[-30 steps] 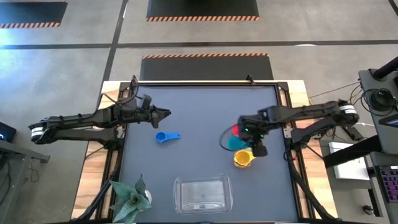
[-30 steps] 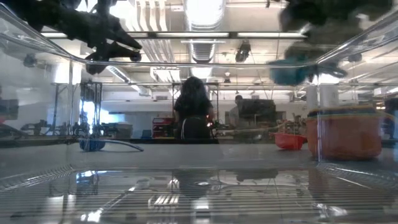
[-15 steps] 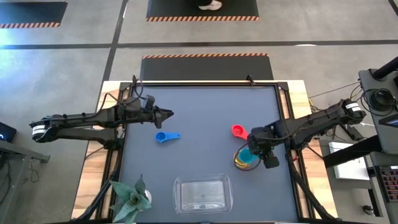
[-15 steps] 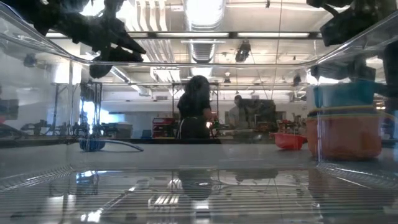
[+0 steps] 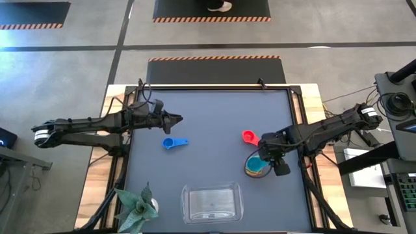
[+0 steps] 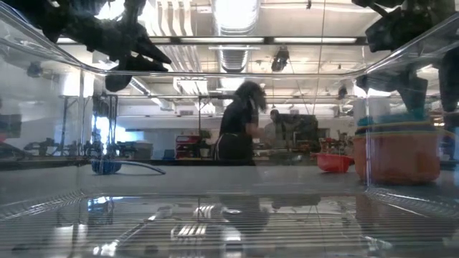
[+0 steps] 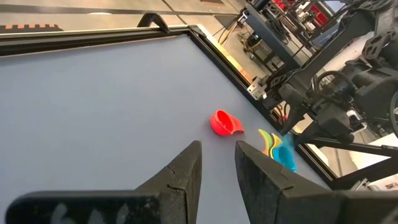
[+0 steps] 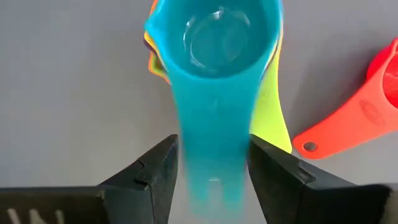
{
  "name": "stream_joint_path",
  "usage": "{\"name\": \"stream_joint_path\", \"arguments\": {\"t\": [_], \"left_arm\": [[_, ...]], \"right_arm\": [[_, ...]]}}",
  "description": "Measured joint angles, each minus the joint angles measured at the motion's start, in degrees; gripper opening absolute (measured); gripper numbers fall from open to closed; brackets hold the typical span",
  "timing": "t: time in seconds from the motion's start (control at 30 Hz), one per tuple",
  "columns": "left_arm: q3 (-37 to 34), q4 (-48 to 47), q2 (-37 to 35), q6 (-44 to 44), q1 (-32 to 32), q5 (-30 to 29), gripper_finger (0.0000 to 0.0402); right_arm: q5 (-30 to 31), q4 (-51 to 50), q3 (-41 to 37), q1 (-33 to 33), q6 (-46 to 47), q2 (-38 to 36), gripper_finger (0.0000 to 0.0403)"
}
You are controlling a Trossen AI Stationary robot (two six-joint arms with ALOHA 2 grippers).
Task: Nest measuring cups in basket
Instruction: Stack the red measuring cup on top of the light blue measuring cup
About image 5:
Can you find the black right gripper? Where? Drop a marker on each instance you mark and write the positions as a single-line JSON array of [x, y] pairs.
[[276, 144]]

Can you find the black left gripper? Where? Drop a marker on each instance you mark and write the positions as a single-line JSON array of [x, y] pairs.
[[154, 119]]

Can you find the teal measuring cup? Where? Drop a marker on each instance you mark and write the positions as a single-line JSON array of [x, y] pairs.
[[255, 164]]

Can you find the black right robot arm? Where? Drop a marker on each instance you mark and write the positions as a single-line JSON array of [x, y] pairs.
[[325, 130]]

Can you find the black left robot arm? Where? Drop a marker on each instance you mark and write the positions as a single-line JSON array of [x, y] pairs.
[[81, 125]]

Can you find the blue measuring cup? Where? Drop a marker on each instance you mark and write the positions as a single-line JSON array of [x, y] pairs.
[[168, 143]]

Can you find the red measuring cup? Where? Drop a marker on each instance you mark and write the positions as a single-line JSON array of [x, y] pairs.
[[248, 136]]

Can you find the clear plastic basket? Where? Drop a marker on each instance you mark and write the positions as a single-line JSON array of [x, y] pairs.
[[211, 203]]

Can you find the grey table mat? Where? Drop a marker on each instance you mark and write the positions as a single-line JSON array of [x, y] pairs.
[[211, 162]]

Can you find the black floor mat striped edge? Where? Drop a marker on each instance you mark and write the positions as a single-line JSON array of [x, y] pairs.
[[214, 71], [32, 13], [182, 8]]

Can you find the white plant pot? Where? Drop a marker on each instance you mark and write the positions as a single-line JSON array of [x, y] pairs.
[[156, 204]]

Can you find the green artificial plant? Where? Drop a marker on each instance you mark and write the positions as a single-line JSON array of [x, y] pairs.
[[138, 208]]

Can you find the black diagonal beam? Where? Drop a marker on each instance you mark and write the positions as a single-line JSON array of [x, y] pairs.
[[367, 159]]

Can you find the grey equipment cart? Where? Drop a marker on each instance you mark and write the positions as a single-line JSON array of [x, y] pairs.
[[385, 81]]

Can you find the person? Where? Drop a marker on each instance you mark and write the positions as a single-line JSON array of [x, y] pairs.
[[224, 6]]

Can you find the black caster wheel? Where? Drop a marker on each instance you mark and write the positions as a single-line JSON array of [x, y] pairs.
[[384, 219]]

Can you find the dark tablet screen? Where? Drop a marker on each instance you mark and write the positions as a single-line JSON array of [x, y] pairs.
[[408, 126]]

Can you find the black keyboard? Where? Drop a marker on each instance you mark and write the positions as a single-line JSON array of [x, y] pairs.
[[408, 193]]

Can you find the grey metal stand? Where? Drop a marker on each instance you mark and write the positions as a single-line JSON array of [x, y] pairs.
[[19, 159]]

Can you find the black monitor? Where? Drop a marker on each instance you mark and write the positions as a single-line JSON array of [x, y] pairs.
[[6, 138]]

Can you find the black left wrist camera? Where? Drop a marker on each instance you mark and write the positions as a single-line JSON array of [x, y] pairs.
[[157, 105]]

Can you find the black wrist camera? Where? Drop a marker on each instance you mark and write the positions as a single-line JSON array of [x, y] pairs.
[[282, 169], [157, 105]]

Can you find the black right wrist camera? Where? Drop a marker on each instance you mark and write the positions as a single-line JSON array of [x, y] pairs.
[[282, 169]]

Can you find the black frame clamp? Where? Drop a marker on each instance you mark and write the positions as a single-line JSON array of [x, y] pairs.
[[140, 83], [262, 84]]

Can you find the black metal table frame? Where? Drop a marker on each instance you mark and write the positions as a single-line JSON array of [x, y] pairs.
[[211, 87]]

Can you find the black camera pole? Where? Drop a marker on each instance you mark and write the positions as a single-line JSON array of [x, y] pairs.
[[404, 71]]

